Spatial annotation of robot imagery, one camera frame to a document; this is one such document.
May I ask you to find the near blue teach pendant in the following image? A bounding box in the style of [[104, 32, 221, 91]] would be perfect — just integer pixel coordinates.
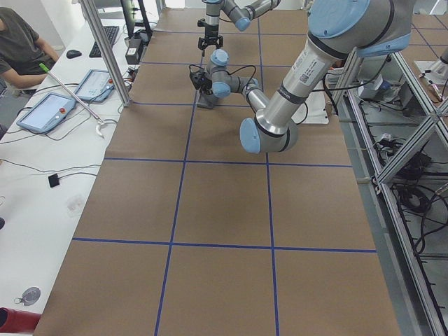
[[16, 93, 76, 134]]

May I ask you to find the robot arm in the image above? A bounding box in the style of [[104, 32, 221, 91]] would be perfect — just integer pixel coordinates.
[[190, 0, 415, 153], [197, 0, 281, 55]]

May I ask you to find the black computer mouse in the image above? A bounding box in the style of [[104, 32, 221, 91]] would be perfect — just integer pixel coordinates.
[[66, 49, 82, 59]]

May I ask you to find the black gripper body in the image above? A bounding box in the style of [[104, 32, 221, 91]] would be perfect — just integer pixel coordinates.
[[200, 78, 213, 95], [198, 24, 221, 49]]

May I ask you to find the round metal disc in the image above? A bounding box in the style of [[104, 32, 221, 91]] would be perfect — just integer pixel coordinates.
[[14, 286, 41, 307]]

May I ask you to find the aluminium frame post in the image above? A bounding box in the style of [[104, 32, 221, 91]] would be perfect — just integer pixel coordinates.
[[79, 0, 131, 107]]

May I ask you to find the small black square pad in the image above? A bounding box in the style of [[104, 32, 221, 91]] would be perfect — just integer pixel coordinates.
[[48, 173, 61, 188]]

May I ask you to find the black monitor stand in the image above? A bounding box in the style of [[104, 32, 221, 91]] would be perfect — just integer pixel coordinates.
[[120, 0, 153, 43]]

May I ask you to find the grabber stick with green handle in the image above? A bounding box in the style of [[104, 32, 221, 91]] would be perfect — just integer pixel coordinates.
[[39, 63, 116, 138]]

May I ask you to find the red object at corner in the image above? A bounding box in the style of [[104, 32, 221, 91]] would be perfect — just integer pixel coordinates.
[[1, 307, 41, 335]]

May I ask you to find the blue teach pendant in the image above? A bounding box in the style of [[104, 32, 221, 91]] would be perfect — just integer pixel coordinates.
[[16, 93, 76, 134], [74, 69, 115, 103]]

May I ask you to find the black keyboard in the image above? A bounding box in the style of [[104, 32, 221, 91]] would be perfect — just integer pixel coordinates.
[[88, 25, 120, 59]]

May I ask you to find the pink and grey towel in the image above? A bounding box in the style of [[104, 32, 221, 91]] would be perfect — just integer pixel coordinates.
[[197, 92, 220, 109]]

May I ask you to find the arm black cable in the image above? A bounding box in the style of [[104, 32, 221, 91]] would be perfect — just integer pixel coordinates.
[[188, 64, 312, 125]]

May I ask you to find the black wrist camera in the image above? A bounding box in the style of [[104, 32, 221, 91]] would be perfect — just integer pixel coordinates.
[[189, 70, 209, 90], [197, 18, 209, 29]]

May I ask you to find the black power adapter box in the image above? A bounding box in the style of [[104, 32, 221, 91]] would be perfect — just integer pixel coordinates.
[[125, 30, 150, 65]]

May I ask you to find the far blue teach pendant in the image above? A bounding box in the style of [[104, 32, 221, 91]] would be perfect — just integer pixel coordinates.
[[74, 69, 115, 103]]

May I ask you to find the seated person in dark shirt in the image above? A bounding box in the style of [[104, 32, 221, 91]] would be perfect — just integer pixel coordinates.
[[1, 7, 59, 89]]

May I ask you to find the aluminium side frame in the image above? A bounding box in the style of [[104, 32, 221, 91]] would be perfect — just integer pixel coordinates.
[[332, 20, 448, 336]]

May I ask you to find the black floor cable bundle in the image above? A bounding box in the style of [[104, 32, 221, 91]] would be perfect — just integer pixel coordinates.
[[370, 132, 448, 267]]

